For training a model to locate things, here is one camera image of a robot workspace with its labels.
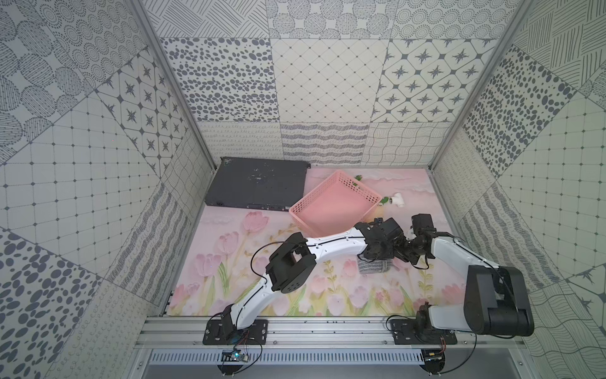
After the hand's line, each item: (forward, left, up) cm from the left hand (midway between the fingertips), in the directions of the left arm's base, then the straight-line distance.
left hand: (390, 246), depth 86 cm
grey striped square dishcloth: (-6, +5, -4) cm, 9 cm away
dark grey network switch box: (+32, +57, -2) cm, 66 cm away
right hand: (0, -2, -5) cm, 5 cm away
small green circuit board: (-34, +52, -7) cm, 63 cm away
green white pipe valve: (+26, -9, -5) cm, 28 cm away
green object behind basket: (+40, +7, -5) cm, 40 cm away
